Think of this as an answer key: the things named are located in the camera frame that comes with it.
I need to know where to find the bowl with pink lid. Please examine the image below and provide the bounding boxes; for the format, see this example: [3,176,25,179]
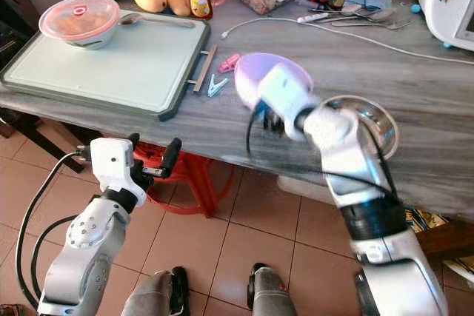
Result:
[39,0,122,51]

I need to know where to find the grey robot leg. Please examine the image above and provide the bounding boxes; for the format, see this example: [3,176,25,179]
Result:
[121,267,190,316]
[247,262,301,316]

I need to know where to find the grey left robot leg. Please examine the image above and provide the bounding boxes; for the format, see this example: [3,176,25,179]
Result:
[121,267,190,316]

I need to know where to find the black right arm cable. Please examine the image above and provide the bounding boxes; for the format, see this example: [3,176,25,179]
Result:
[244,101,401,198]

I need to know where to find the thin white cable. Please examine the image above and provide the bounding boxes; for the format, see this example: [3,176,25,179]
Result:
[221,17,474,66]

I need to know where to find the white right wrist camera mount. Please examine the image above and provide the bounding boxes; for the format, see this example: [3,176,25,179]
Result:
[256,63,316,141]

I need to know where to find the white plastic tub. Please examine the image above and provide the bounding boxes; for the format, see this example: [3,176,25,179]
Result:
[276,174,343,206]

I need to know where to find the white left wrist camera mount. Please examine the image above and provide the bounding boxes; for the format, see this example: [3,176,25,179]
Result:
[90,137,137,188]

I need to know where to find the pink clothes peg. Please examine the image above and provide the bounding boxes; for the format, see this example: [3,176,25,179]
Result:
[218,53,242,74]

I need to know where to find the empty steel bowl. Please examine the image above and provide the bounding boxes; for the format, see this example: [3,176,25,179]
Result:
[320,94,401,161]

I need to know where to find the plain steel spoon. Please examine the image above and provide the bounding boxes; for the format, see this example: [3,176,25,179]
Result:
[308,6,398,23]

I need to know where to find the pale green cutting board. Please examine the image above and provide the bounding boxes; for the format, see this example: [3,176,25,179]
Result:
[1,16,213,123]

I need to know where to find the blue clothes peg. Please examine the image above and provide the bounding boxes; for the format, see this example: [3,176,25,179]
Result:
[207,74,230,98]

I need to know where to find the red plastic stool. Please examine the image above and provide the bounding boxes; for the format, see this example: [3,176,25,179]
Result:
[133,144,236,218]

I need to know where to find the steel spoon with brown handle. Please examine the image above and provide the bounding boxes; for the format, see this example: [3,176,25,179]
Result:
[118,12,198,30]

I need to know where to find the white kitchen appliance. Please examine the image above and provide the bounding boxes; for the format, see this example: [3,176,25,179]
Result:
[415,0,474,53]

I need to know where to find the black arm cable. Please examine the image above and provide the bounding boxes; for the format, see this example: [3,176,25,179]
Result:
[13,150,96,311]
[244,101,401,198]

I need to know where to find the steel fork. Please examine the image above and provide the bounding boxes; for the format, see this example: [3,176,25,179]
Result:
[331,16,417,31]

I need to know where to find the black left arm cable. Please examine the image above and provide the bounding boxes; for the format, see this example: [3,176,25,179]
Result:
[13,150,96,311]

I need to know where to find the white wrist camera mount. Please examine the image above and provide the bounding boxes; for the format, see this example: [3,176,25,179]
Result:
[90,137,137,188]
[256,63,316,141]

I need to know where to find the white marker pen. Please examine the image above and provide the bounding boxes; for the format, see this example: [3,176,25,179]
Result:
[296,11,333,24]

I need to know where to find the small purple plastic bowl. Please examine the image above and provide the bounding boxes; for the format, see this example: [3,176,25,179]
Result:
[234,52,314,115]

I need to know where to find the grey right robot leg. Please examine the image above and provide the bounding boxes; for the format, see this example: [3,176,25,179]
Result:
[247,262,301,316]

